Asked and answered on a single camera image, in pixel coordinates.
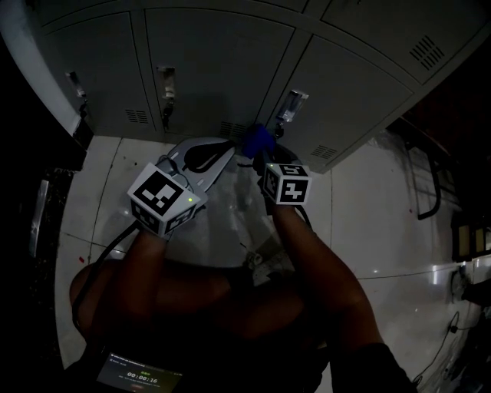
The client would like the person's light shoe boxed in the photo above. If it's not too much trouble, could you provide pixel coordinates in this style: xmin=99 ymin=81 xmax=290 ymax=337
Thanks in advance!
xmin=245 ymin=249 xmax=295 ymax=288

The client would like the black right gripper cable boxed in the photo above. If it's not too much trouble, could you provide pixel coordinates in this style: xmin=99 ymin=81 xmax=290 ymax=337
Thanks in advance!
xmin=294 ymin=204 xmax=317 ymax=236

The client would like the black phone with lit screen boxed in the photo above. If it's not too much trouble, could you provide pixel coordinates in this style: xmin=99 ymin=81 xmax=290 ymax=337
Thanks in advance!
xmin=94 ymin=350 xmax=184 ymax=393

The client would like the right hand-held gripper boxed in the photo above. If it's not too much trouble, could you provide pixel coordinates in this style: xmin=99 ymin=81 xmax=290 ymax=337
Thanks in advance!
xmin=253 ymin=144 xmax=312 ymax=206

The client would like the black floor cable with plug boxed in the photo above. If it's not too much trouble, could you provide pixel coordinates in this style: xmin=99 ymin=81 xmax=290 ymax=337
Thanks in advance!
xmin=412 ymin=309 xmax=462 ymax=387

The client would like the person's right forearm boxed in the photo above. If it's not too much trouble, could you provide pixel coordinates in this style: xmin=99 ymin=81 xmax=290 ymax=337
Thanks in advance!
xmin=269 ymin=203 xmax=389 ymax=360

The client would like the blue cloth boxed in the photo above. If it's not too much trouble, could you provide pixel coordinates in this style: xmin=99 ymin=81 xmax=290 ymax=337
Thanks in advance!
xmin=240 ymin=123 xmax=276 ymax=159

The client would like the person's left forearm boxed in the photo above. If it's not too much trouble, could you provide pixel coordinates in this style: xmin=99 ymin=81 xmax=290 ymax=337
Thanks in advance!
xmin=68 ymin=227 xmax=183 ymax=346

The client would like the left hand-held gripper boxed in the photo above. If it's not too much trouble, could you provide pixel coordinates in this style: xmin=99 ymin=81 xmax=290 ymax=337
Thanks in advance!
xmin=127 ymin=137 xmax=236 ymax=241

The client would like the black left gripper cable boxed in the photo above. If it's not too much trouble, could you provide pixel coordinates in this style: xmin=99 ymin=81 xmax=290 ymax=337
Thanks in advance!
xmin=71 ymin=221 xmax=140 ymax=331

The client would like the dark box with yellow windows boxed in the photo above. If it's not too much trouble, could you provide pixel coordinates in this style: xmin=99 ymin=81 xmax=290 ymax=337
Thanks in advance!
xmin=450 ymin=213 xmax=491 ymax=263

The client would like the black metal tube frame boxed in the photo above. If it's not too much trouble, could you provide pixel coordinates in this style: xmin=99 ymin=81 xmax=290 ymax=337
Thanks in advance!
xmin=404 ymin=140 xmax=444 ymax=222

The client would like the grey metal cabinet door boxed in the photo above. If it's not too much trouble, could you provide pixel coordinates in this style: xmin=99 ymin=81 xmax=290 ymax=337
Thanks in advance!
xmin=143 ymin=8 xmax=297 ymax=142
xmin=42 ymin=11 xmax=157 ymax=136
xmin=267 ymin=34 xmax=416 ymax=173
xmin=321 ymin=0 xmax=491 ymax=86

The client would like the chrome recessed door handle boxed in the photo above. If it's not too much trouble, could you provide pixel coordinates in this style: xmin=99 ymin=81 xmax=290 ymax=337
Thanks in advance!
xmin=276 ymin=89 xmax=310 ymax=123
xmin=64 ymin=70 xmax=87 ymax=98
xmin=155 ymin=65 xmax=177 ymax=101

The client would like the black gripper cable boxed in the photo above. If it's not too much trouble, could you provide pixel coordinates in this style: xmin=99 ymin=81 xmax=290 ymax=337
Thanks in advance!
xmin=71 ymin=221 xmax=140 ymax=331
xmin=294 ymin=204 xmax=317 ymax=236

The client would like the grey metal cabinet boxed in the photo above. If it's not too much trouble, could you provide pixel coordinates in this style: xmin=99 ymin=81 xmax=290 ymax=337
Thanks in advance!
xmin=0 ymin=0 xmax=491 ymax=174

